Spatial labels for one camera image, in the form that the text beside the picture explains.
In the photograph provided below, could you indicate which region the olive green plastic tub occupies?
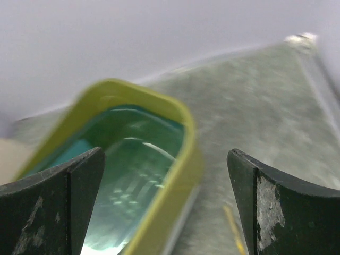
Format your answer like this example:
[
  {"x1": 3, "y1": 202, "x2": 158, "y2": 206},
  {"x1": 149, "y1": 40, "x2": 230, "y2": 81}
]
[{"x1": 18, "y1": 79, "x2": 203, "y2": 254}]

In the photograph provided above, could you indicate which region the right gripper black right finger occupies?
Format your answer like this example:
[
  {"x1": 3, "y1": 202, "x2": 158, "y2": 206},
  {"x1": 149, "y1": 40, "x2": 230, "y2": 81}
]
[{"x1": 227, "y1": 149, "x2": 339, "y2": 254}]

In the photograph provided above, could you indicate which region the yellow pencil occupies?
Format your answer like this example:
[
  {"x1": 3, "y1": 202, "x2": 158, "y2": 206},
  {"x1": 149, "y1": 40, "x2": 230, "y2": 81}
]
[{"x1": 223, "y1": 205, "x2": 247, "y2": 255}]

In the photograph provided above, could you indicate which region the aluminium rail at wall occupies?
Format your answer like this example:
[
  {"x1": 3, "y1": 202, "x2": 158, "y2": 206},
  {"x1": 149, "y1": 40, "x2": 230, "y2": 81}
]
[{"x1": 284, "y1": 32, "x2": 339, "y2": 130}]

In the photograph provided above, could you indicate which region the translucent blue plastic container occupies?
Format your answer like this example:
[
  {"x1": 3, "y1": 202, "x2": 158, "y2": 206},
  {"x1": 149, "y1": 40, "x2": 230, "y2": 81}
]
[{"x1": 29, "y1": 105, "x2": 184, "y2": 254}]

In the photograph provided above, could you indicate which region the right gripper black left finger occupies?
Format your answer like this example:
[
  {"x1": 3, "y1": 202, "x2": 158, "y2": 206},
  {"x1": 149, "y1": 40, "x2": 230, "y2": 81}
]
[{"x1": 1, "y1": 147, "x2": 105, "y2": 254}]

